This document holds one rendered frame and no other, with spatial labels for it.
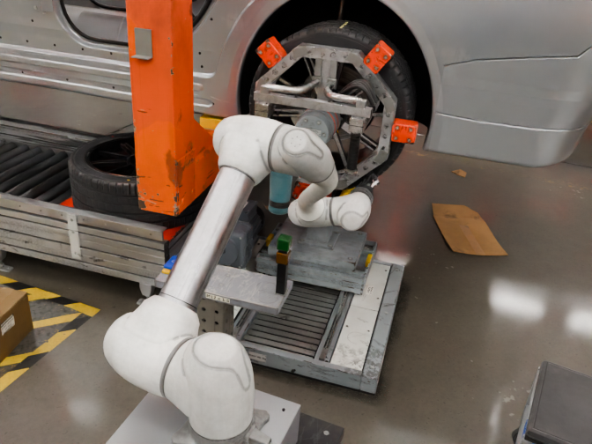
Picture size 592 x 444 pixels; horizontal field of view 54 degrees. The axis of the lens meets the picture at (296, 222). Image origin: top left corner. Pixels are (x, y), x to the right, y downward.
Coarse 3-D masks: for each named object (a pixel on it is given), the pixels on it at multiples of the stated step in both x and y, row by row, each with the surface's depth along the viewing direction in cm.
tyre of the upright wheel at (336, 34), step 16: (304, 32) 218; (320, 32) 216; (336, 32) 215; (352, 32) 214; (368, 32) 223; (288, 48) 222; (352, 48) 215; (368, 48) 214; (400, 64) 223; (256, 80) 231; (384, 80) 217; (400, 80) 216; (400, 96) 218; (416, 96) 237; (400, 112) 221; (400, 144) 226
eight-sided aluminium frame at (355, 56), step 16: (304, 48) 212; (320, 48) 210; (336, 48) 213; (288, 64) 216; (272, 80) 221; (368, 80) 210; (384, 96) 214; (384, 112) 214; (384, 128) 217; (384, 144) 219; (368, 160) 224; (384, 160) 222; (352, 176) 229
